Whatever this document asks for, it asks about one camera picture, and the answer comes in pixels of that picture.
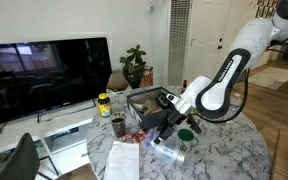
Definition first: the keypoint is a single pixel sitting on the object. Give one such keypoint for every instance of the dark glass cup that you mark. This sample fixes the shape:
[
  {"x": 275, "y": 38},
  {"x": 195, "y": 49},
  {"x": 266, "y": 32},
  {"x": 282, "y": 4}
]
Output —
[{"x": 119, "y": 124}]

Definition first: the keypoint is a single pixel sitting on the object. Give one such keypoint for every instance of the orange snack box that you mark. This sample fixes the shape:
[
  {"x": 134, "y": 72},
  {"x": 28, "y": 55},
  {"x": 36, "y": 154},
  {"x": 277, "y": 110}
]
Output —
[{"x": 147, "y": 79}]

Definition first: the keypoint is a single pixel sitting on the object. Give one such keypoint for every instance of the red candy wrappers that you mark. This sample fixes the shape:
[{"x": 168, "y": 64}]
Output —
[{"x": 137, "y": 136}]

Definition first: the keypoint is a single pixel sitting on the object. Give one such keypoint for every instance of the green potted plant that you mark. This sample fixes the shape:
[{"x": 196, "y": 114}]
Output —
[{"x": 133, "y": 66}]

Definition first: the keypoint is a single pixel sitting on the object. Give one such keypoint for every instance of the brown cardboard box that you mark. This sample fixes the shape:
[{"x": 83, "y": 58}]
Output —
[{"x": 117, "y": 82}]

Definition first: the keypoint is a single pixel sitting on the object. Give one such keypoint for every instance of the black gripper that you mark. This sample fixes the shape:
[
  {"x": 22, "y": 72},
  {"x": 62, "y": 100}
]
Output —
[{"x": 166, "y": 127}]

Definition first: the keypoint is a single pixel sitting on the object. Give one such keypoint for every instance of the white tv stand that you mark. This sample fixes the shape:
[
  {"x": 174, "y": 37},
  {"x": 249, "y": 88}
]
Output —
[{"x": 60, "y": 136}]

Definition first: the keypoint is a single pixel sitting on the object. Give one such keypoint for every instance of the yellow lid vitamin bottle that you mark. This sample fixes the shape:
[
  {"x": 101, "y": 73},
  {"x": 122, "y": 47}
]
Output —
[{"x": 104, "y": 105}]

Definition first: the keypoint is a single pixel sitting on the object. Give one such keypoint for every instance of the black television screen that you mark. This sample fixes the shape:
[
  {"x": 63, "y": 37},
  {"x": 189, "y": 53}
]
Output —
[{"x": 41, "y": 76}]

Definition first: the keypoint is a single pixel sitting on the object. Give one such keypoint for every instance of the green plastic lid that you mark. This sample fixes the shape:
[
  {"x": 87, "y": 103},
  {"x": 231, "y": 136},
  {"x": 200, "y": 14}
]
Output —
[{"x": 185, "y": 135}]

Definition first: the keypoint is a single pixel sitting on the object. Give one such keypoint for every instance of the clear water bottle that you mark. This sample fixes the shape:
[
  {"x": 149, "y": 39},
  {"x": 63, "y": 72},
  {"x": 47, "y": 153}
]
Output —
[{"x": 235, "y": 102}]

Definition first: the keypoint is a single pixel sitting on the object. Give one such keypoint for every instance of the dark blue cardboard box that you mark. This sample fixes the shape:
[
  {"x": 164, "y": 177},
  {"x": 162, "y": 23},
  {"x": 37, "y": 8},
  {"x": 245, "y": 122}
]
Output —
[{"x": 144, "y": 107}]

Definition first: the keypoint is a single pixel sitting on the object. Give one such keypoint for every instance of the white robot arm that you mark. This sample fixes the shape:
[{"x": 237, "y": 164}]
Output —
[{"x": 210, "y": 97}]

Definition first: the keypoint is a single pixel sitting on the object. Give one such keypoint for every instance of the clear plastic cup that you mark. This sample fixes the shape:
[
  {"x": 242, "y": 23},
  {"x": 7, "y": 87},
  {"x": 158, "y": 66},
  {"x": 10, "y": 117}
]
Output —
[{"x": 168, "y": 150}]

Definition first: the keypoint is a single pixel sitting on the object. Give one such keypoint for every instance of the white paper napkin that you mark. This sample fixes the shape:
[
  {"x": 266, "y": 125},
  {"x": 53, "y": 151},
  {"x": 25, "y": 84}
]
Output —
[{"x": 122, "y": 162}]

